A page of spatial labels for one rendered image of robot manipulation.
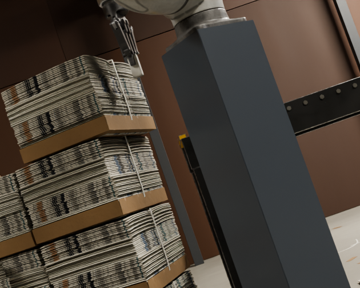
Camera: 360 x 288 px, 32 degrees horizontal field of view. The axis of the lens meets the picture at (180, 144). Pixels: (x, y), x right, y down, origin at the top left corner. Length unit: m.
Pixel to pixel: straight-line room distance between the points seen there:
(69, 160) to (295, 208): 0.63
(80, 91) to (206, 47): 0.37
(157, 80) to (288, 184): 3.95
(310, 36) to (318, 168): 1.17
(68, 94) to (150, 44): 3.88
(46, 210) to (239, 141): 0.59
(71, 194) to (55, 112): 0.23
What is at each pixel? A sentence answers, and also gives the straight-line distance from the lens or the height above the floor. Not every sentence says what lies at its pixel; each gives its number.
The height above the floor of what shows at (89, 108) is 0.91.
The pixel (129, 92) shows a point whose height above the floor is 0.96.
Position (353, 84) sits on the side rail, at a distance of 2.42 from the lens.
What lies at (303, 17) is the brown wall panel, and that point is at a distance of 5.77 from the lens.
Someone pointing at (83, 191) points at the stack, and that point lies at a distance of 1.77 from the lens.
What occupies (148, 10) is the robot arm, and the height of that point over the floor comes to 1.08.
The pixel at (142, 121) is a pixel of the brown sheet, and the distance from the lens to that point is 1.97.
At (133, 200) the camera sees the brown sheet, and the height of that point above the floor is 0.63.
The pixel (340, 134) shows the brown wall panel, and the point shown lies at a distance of 5.65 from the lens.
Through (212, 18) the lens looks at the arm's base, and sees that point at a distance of 1.74.
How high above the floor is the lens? 0.61
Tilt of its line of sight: 4 degrees up
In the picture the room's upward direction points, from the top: 19 degrees counter-clockwise
